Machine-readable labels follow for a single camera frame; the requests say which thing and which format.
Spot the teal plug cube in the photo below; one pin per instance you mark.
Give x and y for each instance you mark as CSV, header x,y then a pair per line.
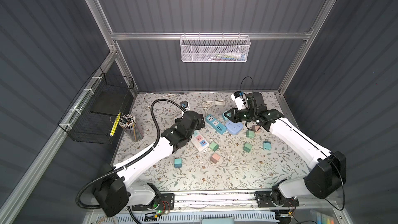
x,y
267,145
177,163

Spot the green plug cube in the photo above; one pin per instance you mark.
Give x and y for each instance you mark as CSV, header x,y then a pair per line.
x,y
214,146
247,147

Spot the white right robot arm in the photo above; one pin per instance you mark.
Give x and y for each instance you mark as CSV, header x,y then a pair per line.
x,y
327,170

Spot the yellow ruler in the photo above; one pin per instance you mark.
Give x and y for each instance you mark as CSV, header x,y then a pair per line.
x,y
115,125

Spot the white multicolour power strip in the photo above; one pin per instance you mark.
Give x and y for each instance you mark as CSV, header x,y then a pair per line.
x,y
199,142

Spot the teal power strip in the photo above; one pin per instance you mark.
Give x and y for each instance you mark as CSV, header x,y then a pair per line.
x,y
214,123

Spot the clear cup of pencils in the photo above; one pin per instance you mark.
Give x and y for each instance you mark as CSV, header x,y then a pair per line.
x,y
131,127

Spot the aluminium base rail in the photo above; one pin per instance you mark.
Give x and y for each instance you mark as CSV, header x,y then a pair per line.
x,y
217,199

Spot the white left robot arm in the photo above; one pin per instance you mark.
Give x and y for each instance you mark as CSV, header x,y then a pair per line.
x,y
114,190

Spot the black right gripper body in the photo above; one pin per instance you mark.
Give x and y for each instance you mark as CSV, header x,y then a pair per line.
x,y
242,115

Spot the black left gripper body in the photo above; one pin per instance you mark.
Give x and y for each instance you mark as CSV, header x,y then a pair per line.
x,y
200,124

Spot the black wire mesh basket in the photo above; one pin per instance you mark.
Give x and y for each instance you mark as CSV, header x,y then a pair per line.
x,y
91,116

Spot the white wire mesh basket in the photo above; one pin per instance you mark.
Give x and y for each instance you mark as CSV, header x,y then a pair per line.
x,y
214,48

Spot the brown pink plug cube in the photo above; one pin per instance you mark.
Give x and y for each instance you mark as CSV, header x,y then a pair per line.
x,y
256,128

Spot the blue square power socket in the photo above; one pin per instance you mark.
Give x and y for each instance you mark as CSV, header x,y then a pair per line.
x,y
233,128

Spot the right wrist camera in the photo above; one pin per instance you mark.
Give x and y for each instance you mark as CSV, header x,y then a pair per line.
x,y
239,98

